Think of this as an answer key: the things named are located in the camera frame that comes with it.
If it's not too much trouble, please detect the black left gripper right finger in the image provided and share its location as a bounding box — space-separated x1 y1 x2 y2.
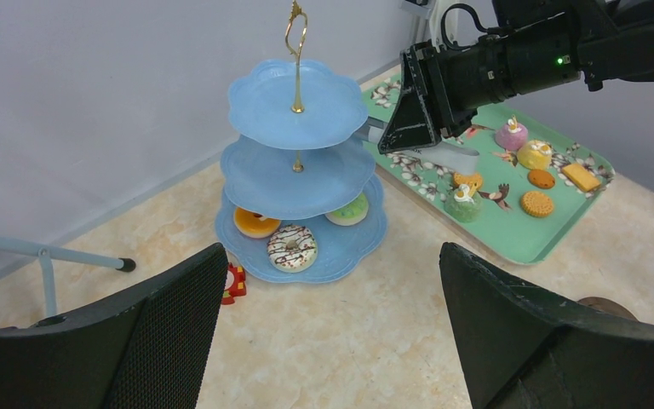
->
439 242 654 408

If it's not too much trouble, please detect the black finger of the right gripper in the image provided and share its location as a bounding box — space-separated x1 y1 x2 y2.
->
377 44 441 154

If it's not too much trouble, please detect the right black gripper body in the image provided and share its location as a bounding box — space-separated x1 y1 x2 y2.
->
414 41 516 139

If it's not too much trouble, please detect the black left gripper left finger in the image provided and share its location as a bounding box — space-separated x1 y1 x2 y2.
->
0 243 228 408

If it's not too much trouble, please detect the green dome cake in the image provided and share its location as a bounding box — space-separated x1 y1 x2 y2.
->
445 184 483 222

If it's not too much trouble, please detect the green glazed donut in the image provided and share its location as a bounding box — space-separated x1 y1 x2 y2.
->
324 193 370 227

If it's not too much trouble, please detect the blue three-tier cake stand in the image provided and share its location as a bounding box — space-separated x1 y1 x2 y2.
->
215 3 387 284

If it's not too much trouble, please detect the orange glazed donut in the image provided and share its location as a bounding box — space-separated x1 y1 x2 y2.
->
233 207 281 239

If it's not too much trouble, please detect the white chocolate drizzle donut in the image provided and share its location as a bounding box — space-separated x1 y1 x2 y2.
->
267 224 318 274

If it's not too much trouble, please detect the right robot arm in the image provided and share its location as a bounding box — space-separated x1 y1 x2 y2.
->
378 1 654 408

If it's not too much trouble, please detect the round orange biscuit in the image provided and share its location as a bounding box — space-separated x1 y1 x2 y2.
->
452 172 484 189
520 191 555 218

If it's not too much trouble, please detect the pink dome cake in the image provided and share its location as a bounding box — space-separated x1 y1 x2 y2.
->
495 115 529 152

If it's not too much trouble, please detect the dark brown saucer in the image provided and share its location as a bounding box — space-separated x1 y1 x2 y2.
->
577 297 638 321

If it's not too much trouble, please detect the yellow dome cake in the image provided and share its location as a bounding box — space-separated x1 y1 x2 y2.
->
517 140 553 170

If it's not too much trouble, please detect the red owl toy block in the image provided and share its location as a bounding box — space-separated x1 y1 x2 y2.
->
221 263 247 305

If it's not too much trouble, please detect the green floral serving tray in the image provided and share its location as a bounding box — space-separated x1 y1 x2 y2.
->
363 73 616 264

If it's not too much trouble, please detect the small brown cookie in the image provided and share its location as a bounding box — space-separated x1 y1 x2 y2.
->
527 169 556 190

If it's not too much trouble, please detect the light blue tripod stand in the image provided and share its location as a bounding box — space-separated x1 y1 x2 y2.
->
0 232 148 328

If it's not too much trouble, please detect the yellow rectangular biscuit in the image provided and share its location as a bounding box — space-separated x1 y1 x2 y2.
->
560 164 601 193

